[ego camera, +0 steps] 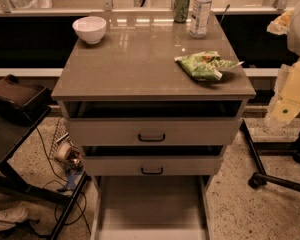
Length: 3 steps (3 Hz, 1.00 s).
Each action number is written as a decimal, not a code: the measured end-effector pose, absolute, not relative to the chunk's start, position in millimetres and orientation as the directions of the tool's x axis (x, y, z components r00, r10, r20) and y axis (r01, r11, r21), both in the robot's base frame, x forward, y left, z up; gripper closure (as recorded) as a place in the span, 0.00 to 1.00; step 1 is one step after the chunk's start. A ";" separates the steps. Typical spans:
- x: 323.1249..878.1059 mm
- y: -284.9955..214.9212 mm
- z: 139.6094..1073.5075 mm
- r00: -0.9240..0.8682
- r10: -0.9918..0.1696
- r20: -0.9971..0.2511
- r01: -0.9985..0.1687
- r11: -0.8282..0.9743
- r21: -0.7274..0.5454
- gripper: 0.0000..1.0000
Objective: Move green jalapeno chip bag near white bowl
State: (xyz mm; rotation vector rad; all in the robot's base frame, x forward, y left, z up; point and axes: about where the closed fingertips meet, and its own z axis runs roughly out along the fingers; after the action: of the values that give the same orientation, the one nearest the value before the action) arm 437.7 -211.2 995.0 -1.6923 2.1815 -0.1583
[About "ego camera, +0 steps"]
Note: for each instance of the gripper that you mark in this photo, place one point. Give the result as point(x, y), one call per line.
point(287, 108)

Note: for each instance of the green jalapeno chip bag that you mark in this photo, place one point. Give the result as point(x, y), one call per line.
point(205, 66)

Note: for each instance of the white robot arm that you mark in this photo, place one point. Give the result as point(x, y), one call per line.
point(288, 23)

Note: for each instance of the white ceramic bowl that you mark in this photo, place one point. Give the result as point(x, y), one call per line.
point(90, 29)

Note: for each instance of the brown leather bag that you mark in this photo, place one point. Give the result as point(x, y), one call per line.
point(22, 103)

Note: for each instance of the black office chair base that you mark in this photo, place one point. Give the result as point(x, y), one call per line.
point(274, 161)

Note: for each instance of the clear plastic water bottle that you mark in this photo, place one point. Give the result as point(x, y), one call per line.
point(200, 17)

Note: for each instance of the green soda can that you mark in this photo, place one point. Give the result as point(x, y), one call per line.
point(180, 10)

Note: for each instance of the grey drawer cabinet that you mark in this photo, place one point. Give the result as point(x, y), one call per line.
point(132, 73)

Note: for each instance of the upper grey drawer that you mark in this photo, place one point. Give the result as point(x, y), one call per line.
point(166, 131)

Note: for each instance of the white tape roll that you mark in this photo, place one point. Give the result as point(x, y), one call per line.
point(63, 151)

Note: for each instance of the white sneaker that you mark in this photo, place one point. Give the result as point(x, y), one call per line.
point(12, 215)

